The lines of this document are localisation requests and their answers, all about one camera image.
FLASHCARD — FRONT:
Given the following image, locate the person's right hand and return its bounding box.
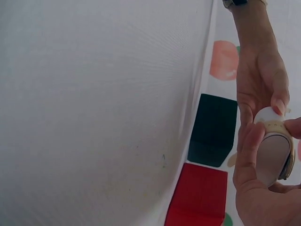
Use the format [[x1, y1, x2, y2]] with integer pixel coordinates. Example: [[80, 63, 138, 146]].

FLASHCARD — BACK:
[[232, 119, 301, 226]]

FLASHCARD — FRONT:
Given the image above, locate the person's left hand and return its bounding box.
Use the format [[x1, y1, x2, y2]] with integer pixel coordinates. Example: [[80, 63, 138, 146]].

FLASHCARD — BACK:
[[231, 5, 291, 134]]

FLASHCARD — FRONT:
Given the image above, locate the beige strap smart watch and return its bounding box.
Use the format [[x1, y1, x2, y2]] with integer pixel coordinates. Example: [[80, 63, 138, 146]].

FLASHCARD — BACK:
[[253, 106, 298, 188]]

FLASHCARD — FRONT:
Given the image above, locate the black box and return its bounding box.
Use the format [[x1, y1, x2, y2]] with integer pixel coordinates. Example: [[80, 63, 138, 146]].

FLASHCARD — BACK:
[[187, 93, 238, 169]]

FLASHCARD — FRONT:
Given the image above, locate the red box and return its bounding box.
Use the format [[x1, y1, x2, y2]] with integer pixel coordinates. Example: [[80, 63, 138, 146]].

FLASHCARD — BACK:
[[164, 162, 229, 226]]

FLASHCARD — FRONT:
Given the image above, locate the black wrist band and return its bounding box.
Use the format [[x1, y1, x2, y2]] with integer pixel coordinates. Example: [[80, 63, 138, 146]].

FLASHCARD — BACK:
[[222, 0, 269, 9]]

